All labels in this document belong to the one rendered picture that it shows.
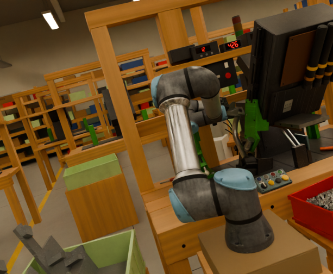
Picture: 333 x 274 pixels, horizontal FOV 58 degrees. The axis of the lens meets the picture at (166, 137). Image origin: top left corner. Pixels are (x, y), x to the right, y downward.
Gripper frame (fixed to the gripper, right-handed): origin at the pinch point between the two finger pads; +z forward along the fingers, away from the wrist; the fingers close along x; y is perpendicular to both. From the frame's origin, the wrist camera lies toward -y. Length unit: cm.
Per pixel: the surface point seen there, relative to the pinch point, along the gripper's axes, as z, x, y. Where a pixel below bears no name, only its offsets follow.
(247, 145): 0.6, -20.1, -3.5
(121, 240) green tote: -63, -62, -15
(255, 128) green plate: 3.1, -15.4, 4.2
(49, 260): -88, -70, -8
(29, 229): -95, -62, -1
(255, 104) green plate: 2.0, -7.1, 12.5
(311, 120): 20.4, -25.0, 20.3
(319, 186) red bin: 15, -54, 11
